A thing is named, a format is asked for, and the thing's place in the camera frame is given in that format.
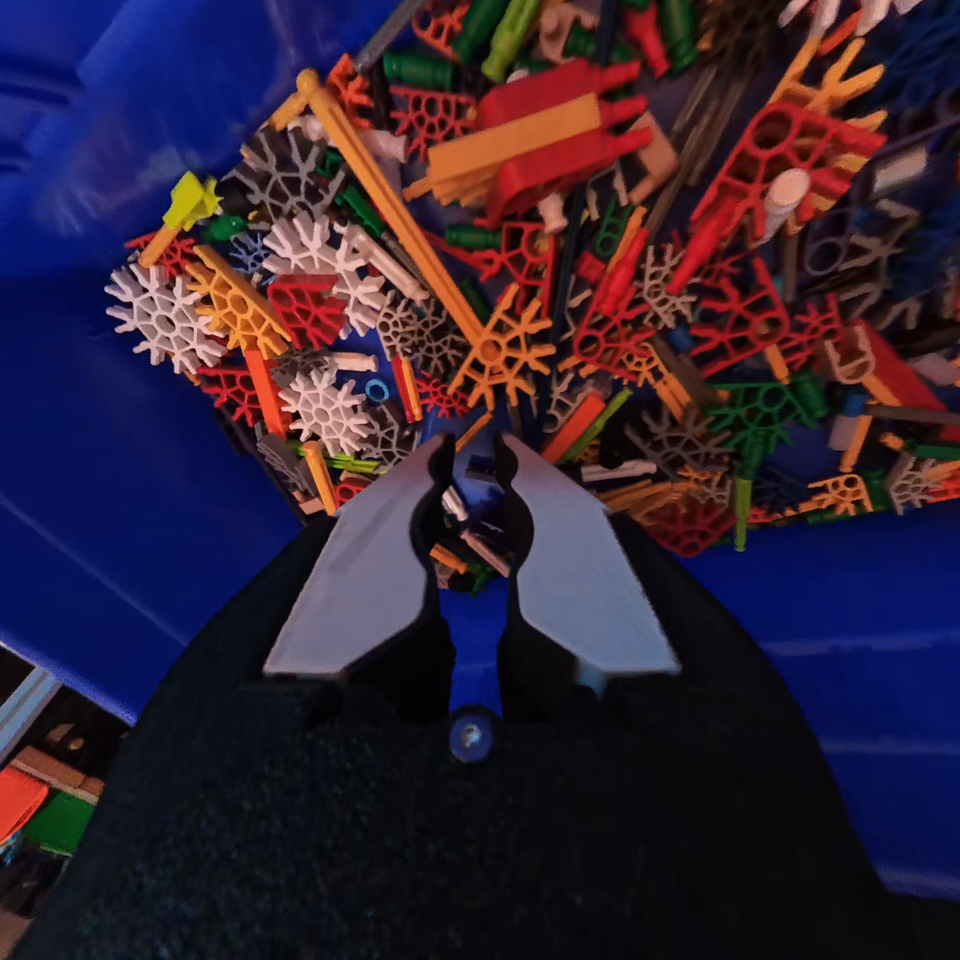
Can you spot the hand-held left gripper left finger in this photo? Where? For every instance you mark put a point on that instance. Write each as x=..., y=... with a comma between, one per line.
x=352, y=592

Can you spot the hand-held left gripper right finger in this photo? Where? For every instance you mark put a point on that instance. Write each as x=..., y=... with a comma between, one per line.
x=592, y=592

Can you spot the blue plastic bin with tag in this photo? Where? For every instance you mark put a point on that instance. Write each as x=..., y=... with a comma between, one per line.
x=112, y=525

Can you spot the pile of colourful toy pieces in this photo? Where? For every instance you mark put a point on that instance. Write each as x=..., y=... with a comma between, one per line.
x=525, y=150

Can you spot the orange plastic object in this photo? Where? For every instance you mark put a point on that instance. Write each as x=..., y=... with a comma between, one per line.
x=19, y=802

